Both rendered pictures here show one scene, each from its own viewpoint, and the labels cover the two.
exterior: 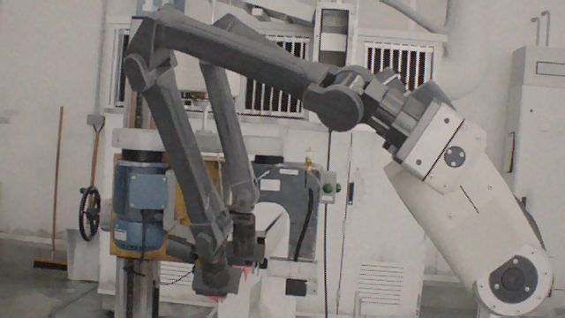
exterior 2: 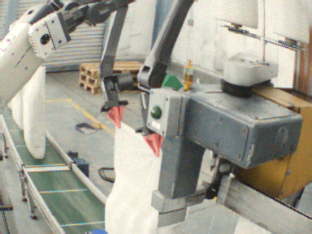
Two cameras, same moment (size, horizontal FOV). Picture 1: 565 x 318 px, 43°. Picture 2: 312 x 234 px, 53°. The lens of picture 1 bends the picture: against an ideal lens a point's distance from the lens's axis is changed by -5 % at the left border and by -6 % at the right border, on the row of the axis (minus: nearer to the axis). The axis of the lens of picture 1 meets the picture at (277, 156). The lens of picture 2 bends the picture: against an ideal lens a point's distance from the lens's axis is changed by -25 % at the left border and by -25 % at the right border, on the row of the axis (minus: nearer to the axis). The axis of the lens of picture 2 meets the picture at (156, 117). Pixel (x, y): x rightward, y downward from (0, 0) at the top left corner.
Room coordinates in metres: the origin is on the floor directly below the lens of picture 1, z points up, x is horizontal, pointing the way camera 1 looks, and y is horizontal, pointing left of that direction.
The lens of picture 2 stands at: (2.83, -0.74, 1.52)
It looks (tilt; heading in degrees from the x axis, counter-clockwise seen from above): 16 degrees down; 139
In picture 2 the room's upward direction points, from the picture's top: 6 degrees clockwise
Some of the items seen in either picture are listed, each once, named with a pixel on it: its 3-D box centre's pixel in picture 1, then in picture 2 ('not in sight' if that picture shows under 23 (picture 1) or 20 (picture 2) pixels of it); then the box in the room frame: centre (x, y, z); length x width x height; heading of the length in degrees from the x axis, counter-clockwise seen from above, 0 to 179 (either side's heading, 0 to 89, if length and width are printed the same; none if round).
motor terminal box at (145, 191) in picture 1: (146, 194); not in sight; (1.98, 0.34, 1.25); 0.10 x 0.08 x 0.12; 109
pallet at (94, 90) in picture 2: not in sight; (114, 84); (-2.90, 3.20, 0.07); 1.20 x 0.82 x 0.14; 82
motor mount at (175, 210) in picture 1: (174, 195); not in sight; (2.14, 0.28, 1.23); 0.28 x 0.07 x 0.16; 174
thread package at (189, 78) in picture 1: (200, 64); (236, 5); (2.08, 0.23, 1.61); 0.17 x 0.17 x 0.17
